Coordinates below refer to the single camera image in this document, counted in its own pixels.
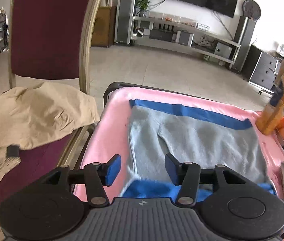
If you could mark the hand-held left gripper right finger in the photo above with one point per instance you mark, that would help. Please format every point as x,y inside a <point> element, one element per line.
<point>172,170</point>

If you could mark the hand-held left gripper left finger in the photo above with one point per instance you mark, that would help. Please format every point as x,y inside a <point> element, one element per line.
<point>113,170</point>

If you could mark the light blue knit sweater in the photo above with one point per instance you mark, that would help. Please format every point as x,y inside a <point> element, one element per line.
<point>207,143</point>

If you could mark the blue garment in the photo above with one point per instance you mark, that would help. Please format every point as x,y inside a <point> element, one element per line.
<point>194,114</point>

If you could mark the pink blanket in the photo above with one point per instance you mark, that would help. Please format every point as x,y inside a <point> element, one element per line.
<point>111,130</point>

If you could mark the black table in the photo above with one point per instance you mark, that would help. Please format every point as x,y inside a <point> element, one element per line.
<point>109,90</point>

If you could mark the beige garment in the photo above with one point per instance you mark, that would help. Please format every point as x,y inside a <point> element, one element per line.
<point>31,118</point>

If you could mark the orange juice bottle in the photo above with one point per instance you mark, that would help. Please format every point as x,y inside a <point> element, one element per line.
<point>272,115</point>

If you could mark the grey subwoofer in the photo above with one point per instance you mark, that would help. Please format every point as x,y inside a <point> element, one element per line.
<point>223,50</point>

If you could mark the small grey speaker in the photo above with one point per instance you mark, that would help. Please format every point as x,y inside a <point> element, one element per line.
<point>184,38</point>

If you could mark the black receiver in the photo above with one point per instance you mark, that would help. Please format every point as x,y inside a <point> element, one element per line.
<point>162,35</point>

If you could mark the black drawer cabinet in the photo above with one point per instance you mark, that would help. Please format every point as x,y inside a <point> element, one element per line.
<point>264,67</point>

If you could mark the wooden cabinet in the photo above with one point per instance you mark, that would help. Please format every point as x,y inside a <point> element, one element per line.
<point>104,27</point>

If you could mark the tall grey speaker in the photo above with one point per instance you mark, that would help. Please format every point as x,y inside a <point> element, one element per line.
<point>243,42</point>
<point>125,15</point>

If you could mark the grey television stand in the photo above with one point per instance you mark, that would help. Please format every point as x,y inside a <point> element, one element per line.
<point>144,19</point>

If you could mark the maroon banquet chair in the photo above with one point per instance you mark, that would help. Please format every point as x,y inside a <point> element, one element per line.
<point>49,30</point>

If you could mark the white kettle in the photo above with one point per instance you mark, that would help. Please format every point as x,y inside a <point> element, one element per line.
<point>107,1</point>

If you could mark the green potted plant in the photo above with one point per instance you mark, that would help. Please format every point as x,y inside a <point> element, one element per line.
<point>144,2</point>

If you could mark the dark round plate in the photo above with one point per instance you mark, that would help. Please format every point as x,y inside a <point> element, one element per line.
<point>252,9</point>

